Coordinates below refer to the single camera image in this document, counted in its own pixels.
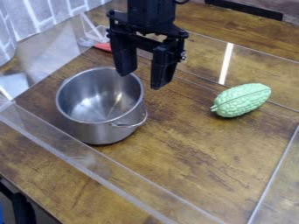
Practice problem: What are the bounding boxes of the silver metal pot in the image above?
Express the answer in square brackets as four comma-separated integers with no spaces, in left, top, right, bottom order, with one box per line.
[54,66,148,145]

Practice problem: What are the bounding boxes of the green bumpy bitter gourd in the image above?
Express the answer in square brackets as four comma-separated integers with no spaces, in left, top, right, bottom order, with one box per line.
[209,83,272,118]

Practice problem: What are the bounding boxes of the clear acrylic triangular bracket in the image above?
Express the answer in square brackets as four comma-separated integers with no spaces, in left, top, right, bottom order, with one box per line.
[78,13,109,47]

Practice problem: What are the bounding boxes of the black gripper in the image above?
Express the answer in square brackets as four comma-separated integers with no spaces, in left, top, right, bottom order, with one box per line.
[106,0,189,90]

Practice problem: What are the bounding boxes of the black bar on table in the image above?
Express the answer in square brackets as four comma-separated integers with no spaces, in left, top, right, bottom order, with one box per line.
[204,0,284,21]

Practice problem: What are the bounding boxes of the clear acrylic enclosure wall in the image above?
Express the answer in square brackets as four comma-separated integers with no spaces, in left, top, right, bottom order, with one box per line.
[0,34,299,224]

